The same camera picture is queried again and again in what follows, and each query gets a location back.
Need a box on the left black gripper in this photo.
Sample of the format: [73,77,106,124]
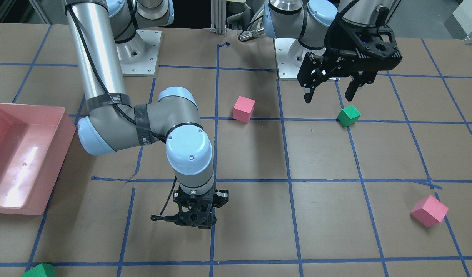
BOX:
[297,21,403,104]

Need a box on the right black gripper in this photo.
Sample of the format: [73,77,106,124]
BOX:
[173,188,229,229]

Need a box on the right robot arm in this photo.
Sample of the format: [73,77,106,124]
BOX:
[62,0,229,229]

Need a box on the pink cube near left arm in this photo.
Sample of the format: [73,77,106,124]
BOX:
[410,196,449,227]

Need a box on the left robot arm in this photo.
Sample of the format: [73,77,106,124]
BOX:
[262,0,403,103]

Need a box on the green cube front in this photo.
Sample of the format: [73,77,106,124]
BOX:
[337,105,361,127]

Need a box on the pink cube centre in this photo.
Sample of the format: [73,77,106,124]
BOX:
[232,96,255,124]

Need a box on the green cube near bin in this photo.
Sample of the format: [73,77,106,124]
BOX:
[21,263,57,277]

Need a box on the pink plastic bin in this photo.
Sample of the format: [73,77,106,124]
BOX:
[0,102,76,215]

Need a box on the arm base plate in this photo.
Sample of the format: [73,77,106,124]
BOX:
[274,37,340,82]
[115,30,162,77]

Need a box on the aluminium frame post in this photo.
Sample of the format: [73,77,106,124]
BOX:
[210,0,227,36]

